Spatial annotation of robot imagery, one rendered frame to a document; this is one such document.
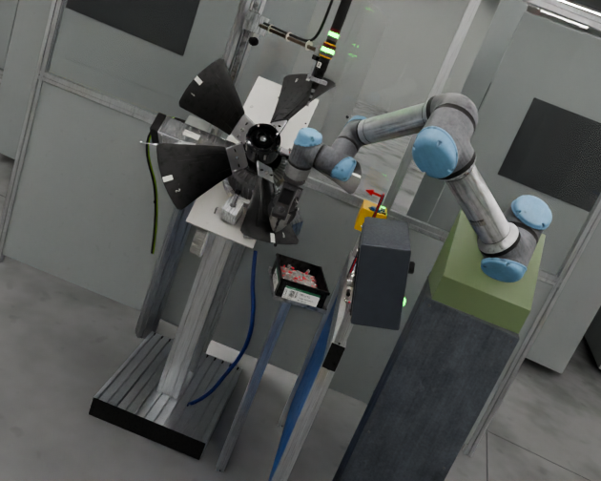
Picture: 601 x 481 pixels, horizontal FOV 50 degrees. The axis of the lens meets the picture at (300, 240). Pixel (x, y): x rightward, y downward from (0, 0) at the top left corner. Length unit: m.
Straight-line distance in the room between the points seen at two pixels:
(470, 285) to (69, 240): 2.07
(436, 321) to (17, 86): 3.64
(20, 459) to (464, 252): 1.59
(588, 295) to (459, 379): 2.84
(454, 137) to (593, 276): 3.30
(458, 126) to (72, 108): 2.06
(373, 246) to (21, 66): 3.82
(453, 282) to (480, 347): 0.22
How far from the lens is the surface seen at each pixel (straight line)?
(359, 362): 3.19
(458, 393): 2.10
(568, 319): 4.87
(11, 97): 4.96
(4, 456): 2.42
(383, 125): 1.85
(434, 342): 2.03
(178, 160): 2.14
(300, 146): 1.88
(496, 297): 2.01
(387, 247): 1.38
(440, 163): 1.59
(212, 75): 2.32
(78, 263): 3.37
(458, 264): 2.01
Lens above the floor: 1.59
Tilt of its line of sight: 17 degrees down
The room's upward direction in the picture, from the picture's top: 22 degrees clockwise
